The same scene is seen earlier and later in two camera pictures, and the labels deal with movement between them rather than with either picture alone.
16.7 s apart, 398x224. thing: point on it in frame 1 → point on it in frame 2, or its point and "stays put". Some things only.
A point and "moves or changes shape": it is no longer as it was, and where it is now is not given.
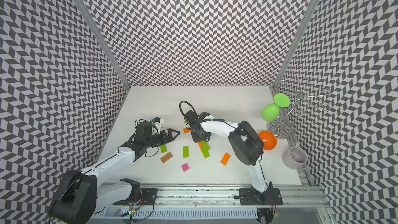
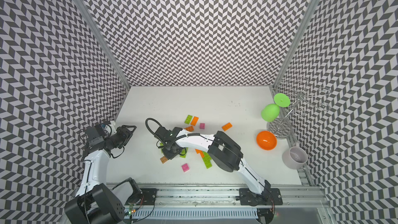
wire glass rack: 301,96 stays put
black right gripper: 197,140 → 168,155
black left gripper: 170,136 → 124,134
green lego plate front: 204,151 moves or changes shape
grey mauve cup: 294,157 stays put
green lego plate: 186,152 stays put
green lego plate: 205,149 moves or changes shape
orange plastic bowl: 269,139 stays put
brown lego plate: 167,156 stays put
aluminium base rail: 214,205 stays put
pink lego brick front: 185,167 stays put
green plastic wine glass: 270,112 stays put
